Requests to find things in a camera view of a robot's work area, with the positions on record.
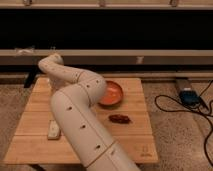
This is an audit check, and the orange bowl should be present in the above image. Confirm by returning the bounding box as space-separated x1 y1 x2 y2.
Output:
99 81 123 106

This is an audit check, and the blue power box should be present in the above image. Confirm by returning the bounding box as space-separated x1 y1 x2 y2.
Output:
179 90 199 106

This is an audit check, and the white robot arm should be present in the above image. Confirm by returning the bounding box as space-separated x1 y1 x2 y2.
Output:
38 54 140 171

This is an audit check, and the wooden table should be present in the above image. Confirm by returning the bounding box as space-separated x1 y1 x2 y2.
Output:
4 77 158 164

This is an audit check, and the dark red dried item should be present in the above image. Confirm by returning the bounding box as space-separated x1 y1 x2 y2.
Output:
109 115 131 124

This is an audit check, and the black cable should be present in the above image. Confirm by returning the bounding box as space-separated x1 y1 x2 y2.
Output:
154 79 213 168

